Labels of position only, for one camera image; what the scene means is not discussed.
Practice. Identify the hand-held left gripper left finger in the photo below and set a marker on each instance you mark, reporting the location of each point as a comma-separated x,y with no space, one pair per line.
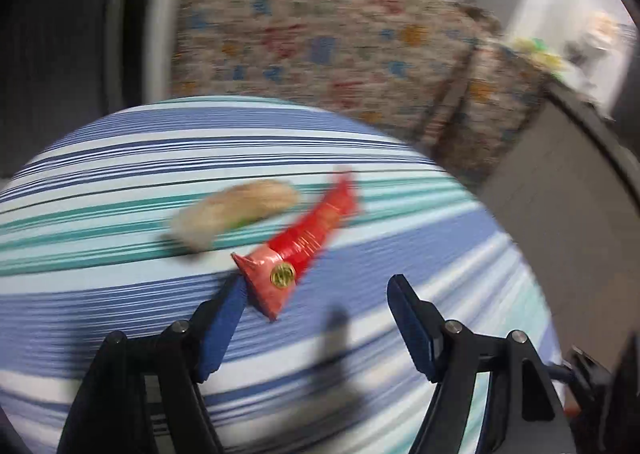
220,334

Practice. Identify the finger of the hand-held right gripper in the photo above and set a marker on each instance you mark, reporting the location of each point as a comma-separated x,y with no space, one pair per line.
560,373

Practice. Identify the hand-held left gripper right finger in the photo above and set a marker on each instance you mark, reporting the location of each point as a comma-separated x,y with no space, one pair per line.
412,329

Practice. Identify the long red snack packet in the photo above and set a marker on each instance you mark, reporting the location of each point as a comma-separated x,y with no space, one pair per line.
305,239

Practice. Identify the beige pastry wrapper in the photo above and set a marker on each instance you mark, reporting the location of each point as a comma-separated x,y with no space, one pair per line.
235,211

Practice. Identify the grey kitchen counter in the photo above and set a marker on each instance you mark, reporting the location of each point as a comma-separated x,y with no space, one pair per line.
565,204

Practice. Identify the striped tablecloth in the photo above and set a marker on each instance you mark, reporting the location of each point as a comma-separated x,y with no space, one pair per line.
150,173

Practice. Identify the narrow printed blanket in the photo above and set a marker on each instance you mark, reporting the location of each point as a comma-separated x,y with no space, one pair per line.
485,108

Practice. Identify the yellow green containers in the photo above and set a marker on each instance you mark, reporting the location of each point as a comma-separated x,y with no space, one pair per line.
540,53

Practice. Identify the large printed blanket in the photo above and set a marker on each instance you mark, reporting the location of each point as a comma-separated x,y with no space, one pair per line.
325,33

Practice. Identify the grey refrigerator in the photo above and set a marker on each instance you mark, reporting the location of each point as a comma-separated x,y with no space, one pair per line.
55,33

